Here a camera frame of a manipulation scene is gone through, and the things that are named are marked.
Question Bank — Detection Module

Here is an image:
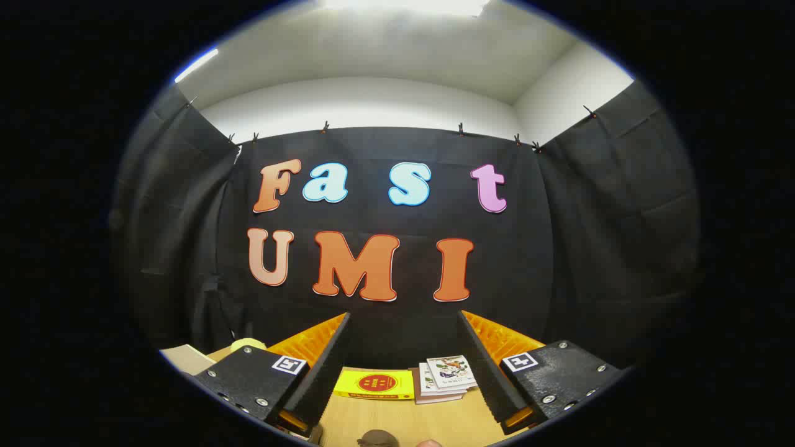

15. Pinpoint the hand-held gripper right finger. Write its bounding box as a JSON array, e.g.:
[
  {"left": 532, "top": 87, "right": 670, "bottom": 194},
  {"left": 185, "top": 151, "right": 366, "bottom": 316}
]
[{"left": 458, "top": 310, "right": 624, "bottom": 435}]

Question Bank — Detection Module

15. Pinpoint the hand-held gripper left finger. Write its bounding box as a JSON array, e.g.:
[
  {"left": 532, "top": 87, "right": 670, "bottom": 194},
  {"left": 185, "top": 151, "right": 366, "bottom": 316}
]
[{"left": 194, "top": 312, "right": 352, "bottom": 440}]

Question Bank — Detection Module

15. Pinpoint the cream fabric storage box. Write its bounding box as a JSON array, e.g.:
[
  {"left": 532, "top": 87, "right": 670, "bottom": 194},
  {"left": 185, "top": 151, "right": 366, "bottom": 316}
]
[{"left": 160, "top": 345, "right": 217, "bottom": 376}]

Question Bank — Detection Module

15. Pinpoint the yellow book with red circle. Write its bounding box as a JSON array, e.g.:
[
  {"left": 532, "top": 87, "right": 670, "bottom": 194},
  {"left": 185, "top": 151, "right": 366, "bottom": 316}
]
[{"left": 333, "top": 368, "right": 416, "bottom": 400}]

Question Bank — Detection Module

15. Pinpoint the white book with illustrated cover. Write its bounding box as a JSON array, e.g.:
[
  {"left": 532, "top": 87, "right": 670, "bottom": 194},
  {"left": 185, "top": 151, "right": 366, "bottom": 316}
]
[{"left": 426, "top": 355, "right": 478, "bottom": 391}]

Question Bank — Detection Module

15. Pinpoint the black backdrop cloth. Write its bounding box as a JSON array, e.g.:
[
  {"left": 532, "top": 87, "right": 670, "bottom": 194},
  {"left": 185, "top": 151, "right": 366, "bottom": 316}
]
[{"left": 111, "top": 81, "right": 701, "bottom": 373}]

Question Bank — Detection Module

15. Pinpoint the row of black cloth clips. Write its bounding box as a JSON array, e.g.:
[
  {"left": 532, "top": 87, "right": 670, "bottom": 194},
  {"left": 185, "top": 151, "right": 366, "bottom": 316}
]
[{"left": 186, "top": 96, "right": 598, "bottom": 153}]

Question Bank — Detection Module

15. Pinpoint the wide ceiling light panel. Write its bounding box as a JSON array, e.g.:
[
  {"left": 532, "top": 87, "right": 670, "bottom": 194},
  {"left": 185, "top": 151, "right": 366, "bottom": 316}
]
[{"left": 323, "top": 0, "right": 491, "bottom": 17}]

